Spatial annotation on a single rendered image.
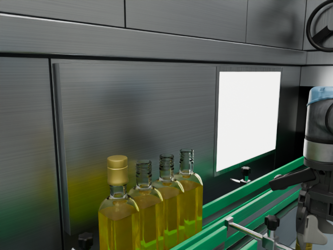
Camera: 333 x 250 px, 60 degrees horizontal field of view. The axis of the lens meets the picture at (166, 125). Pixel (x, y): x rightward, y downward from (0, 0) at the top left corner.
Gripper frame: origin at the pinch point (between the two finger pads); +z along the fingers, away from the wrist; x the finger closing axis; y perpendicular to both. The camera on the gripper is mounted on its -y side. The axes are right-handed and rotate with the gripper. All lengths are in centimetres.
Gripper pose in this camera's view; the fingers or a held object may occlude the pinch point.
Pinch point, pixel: (304, 241)
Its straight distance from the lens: 78.4
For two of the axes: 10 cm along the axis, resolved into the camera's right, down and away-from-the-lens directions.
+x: 7.1, -1.3, 6.9
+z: 0.0, 9.8, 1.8
